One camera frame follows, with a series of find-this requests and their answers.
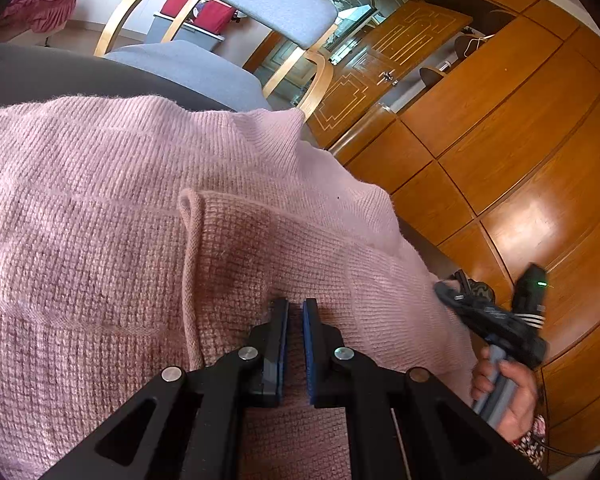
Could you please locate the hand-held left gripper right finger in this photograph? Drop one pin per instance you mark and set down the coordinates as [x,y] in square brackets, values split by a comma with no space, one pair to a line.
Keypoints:
[310,355]

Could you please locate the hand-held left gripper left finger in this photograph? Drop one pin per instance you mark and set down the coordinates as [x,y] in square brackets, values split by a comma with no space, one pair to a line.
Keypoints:
[280,355]

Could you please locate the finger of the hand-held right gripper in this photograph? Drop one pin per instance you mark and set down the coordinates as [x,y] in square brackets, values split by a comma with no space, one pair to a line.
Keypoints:
[452,299]

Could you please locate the pink knit sweater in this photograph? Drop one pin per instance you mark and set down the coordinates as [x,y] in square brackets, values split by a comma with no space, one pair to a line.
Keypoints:
[130,235]

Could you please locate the person's right forearm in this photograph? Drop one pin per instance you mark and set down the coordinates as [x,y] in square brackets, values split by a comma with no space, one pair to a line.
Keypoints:
[532,442]

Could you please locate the person's right hand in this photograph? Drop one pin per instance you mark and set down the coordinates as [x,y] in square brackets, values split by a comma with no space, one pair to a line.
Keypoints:
[520,400]

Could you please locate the orange wooden wardrobe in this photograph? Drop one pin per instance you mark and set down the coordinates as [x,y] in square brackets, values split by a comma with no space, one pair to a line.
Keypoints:
[530,160]

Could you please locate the wooden door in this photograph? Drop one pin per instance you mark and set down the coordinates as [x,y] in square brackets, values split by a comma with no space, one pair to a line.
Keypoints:
[370,105]

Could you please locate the red bag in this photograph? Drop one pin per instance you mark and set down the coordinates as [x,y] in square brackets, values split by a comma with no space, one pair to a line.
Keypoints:
[215,15]

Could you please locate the pink ruffled bedspread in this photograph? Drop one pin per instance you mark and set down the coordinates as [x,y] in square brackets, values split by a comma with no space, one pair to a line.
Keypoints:
[45,5]

